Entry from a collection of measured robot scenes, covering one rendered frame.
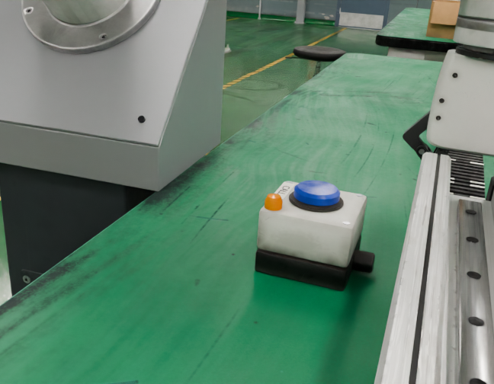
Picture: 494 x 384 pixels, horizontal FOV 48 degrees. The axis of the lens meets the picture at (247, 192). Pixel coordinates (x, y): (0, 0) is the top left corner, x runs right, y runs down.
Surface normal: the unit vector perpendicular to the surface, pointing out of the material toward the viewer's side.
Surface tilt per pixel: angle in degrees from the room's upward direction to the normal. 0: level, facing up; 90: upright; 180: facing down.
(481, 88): 91
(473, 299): 0
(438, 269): 0
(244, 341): 0
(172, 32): 47
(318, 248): 90
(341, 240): 90
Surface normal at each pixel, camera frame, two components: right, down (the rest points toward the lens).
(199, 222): 0.06, -0.92
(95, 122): -0.18, -0.37
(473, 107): -0.36, 0.37
